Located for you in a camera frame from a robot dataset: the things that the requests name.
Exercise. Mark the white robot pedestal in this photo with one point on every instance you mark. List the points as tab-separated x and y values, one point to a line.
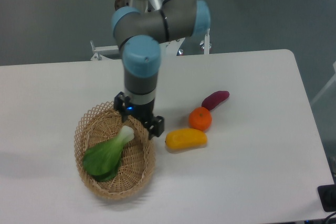
118	4

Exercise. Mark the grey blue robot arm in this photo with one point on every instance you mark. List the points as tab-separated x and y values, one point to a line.
139	35

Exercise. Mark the purple sweet potato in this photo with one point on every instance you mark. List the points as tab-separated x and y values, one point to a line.
215	99

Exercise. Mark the yellow mango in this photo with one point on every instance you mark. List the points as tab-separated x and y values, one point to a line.
183	139

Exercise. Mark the black device at table edge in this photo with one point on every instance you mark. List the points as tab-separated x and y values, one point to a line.
327	197

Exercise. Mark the woven wicker basket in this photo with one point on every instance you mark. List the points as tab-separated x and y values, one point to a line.
100	124

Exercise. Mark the green bok choy vegetable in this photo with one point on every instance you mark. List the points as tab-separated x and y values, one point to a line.
103	160

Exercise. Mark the white metal base frame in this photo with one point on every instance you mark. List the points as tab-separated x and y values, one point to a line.
171	48

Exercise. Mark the orange tangerine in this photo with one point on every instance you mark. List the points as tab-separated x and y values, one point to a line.
200	118

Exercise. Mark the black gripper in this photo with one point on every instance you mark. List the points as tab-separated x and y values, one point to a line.
141	112

